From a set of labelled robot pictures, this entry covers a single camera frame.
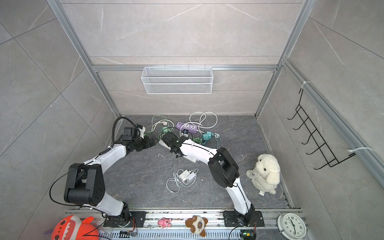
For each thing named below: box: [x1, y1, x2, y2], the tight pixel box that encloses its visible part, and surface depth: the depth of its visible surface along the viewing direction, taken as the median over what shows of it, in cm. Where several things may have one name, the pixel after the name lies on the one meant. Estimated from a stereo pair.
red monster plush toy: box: [51, 214, 100, 240], surface depth 66 cm
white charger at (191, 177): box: [187, 172, 196, 183], surface depth 85 cm
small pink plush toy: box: [157, 217, 172, 229], surface depth 72 cm
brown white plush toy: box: [185, 215, 208, 237], surface depth 71 cm
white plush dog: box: [246, 153, 281, 196], surface depth 75 cm
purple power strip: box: [176, 121, 198, 133], surface depth 112 cm
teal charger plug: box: [202, 131, 215, 141], surface depth 105 cm
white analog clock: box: [276, 213, 307, 240], surface depth 70 cm
